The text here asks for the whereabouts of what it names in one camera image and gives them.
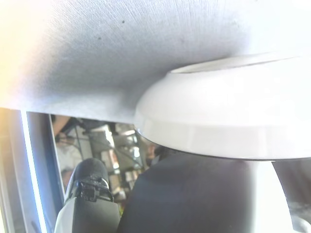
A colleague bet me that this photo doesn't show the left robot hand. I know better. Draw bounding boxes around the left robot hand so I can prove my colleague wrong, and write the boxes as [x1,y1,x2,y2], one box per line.
[53,149,294,233]

